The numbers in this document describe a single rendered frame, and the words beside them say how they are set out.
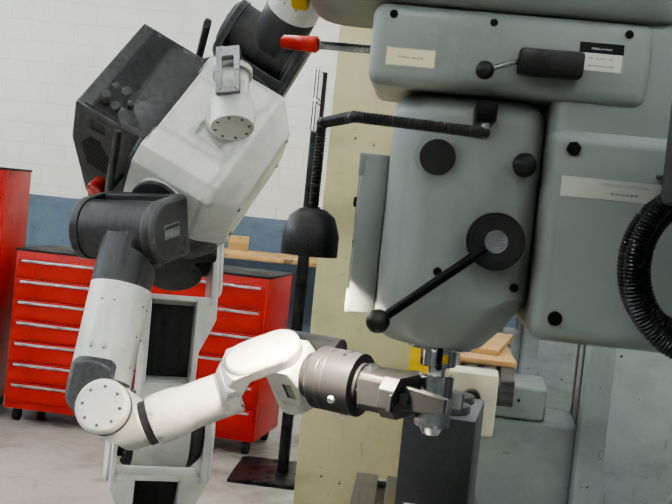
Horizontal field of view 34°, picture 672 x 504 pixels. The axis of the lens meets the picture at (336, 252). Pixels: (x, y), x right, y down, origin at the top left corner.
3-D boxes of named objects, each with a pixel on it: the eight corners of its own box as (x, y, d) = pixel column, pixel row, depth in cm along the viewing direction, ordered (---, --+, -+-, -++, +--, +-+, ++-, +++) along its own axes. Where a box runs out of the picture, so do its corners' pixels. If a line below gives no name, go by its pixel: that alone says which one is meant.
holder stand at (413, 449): (391, 522, 180) (404, 403, 179) (409, 489, 202) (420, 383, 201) (463, 533, 178) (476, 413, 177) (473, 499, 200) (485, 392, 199)
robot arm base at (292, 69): (200, 70, 192) (203, 49, 181) (238, 12, 194) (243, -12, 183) (273, 115, 193) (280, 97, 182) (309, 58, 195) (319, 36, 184)
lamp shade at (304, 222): (276, 250, 141) (280, 202, 140) (330, 255, 142) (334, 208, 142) (286, 254, 134) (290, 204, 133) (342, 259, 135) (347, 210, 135)
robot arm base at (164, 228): (78, 280, 167) (58, 215, 161) (118, 237, 177) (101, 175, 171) (164, 286, 162) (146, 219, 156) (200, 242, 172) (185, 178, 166)
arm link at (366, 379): (395, 366, 140) (316, 351, 146) (387, 439, 141) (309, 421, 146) (435, 358, 151) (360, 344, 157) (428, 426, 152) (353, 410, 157)
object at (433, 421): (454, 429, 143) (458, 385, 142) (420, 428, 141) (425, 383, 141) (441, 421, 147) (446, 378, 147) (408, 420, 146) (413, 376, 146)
